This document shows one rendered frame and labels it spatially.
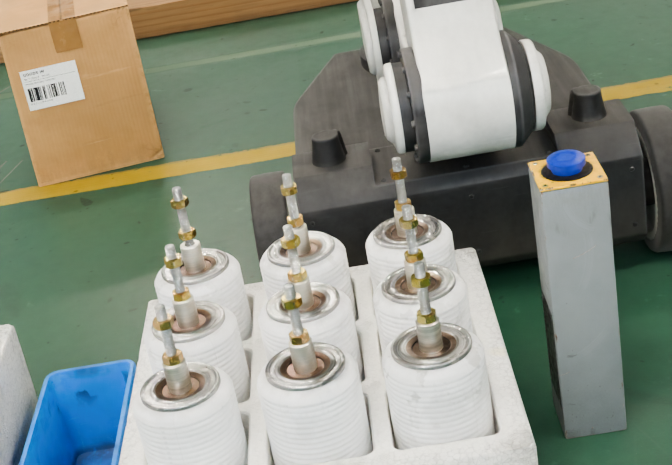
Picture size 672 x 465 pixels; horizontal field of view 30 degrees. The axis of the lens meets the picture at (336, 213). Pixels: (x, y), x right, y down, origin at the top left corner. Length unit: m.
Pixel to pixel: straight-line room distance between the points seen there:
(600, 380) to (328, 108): 0.76
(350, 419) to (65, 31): 1.28
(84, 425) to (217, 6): 1.70
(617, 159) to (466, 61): 0.29
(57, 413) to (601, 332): 0.64
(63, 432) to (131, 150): 0.92
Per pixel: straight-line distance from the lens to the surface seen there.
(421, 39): 1.50
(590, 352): 1.39
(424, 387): 1.14
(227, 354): 1.27
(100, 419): 1.56
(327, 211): 1.64
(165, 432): 1.16
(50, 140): 2.35
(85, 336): 1.84
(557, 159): 1.31
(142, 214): 2.16
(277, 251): 1.38
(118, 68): 2.31
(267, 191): 1.67
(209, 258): 1.40
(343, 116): 1.94
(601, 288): 1.35
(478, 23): 1.50
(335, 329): 1.25
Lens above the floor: 0.88
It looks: 26 degrees down
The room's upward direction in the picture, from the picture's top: 10 degrees counter-clockwise
